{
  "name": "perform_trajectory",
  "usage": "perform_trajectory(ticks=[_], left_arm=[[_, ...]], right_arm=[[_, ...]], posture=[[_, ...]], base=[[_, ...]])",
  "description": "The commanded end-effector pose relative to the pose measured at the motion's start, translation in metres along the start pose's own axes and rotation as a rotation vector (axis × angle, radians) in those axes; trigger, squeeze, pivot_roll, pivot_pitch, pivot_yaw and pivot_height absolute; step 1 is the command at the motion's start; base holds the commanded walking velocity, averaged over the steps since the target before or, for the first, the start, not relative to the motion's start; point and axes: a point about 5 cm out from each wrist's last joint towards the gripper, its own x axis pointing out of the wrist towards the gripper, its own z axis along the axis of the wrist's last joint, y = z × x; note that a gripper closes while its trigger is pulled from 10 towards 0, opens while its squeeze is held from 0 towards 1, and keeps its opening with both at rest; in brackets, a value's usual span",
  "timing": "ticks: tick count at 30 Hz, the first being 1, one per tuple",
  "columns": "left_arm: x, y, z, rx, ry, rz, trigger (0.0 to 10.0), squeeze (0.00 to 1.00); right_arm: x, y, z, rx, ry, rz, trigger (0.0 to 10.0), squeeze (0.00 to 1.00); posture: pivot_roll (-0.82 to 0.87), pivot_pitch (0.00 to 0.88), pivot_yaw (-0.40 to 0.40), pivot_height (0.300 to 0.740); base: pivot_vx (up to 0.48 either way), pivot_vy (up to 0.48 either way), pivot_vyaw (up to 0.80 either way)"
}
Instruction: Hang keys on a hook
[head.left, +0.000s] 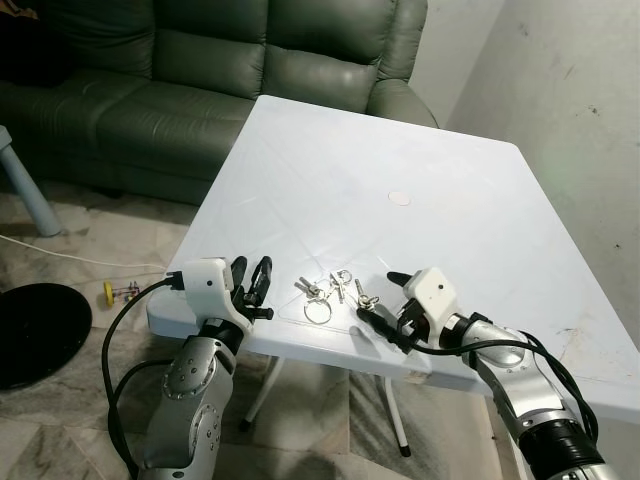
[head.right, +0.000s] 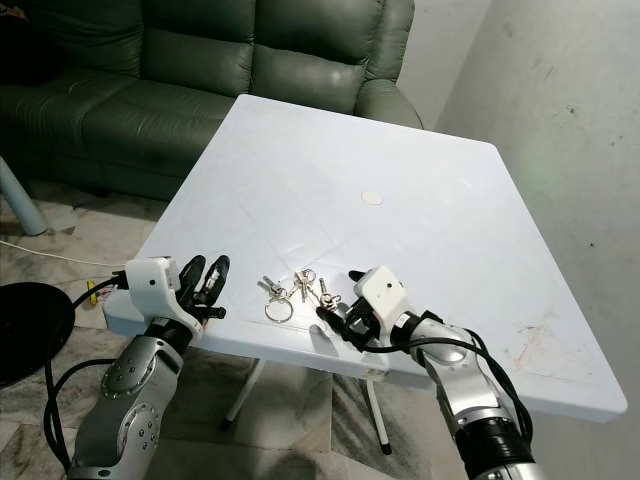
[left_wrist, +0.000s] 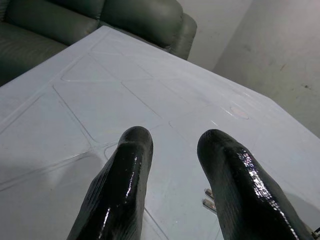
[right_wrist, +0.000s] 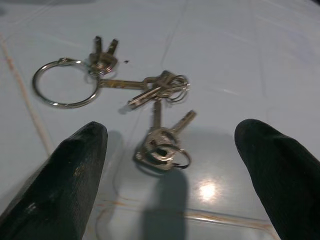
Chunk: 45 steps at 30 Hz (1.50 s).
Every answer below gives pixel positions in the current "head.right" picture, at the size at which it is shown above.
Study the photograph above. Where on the green leather sofa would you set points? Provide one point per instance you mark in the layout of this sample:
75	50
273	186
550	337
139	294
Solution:
210	60

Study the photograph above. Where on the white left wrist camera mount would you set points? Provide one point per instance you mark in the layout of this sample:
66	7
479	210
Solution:
155	278

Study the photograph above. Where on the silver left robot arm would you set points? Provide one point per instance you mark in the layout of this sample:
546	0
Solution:
135	390

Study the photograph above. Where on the round white table cap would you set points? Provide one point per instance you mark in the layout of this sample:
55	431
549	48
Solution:
372	198

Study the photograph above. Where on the white metal table leg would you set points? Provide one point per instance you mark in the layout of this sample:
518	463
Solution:
245	392
378	415

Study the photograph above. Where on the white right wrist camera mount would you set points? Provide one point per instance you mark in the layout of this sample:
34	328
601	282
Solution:
385	290

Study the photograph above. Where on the white plastic table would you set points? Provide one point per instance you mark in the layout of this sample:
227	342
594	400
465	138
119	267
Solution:
410	140

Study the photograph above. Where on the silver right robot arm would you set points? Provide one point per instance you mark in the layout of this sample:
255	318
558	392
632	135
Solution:
470	390

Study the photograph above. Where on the small yellow floor item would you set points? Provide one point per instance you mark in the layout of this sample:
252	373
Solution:
95	291

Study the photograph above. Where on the grey blue pole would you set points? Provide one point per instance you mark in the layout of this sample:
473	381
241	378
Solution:
22	205

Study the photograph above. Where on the black round floor disc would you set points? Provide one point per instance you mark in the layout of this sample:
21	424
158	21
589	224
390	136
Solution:
30	335

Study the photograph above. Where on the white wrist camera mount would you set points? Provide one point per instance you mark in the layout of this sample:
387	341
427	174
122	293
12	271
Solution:
385	290
155	278

